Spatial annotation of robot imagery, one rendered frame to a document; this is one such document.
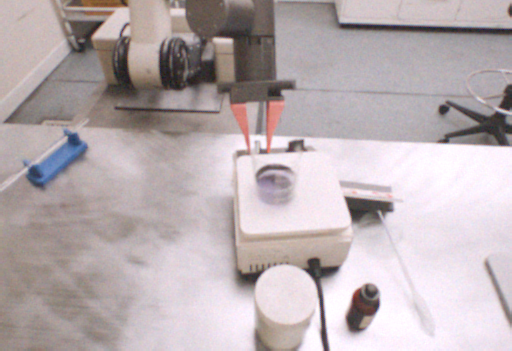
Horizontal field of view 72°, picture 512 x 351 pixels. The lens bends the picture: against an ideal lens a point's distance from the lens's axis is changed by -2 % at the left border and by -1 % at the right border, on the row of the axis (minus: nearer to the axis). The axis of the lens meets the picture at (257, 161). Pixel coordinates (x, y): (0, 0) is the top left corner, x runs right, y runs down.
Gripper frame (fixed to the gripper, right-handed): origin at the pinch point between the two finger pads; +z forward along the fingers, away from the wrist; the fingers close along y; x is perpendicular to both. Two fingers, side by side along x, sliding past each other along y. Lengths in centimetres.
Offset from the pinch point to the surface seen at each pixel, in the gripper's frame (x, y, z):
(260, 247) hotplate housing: -14.8, -0.8, 7.8
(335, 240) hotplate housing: -14.4, 7.4, 7.8
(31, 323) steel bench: -15.3, -26.5, 15.2
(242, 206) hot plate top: -12.5, -2.5, 3.9
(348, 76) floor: 172, 64, -3
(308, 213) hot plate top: -13.7, 4.6, 4.7
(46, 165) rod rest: 5.1, -33.1, 2.4
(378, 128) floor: 128, 67, 22
